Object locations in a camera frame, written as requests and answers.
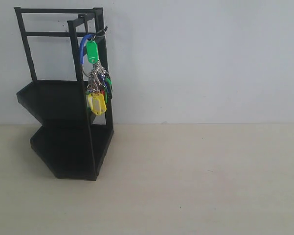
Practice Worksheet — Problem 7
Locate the bunch of coloured key tags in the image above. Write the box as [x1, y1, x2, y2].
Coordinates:
[79, 28, 113, 116]

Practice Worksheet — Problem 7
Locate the black two-tier corner shelf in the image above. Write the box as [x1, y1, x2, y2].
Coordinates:
[15, 7, 114, 181]

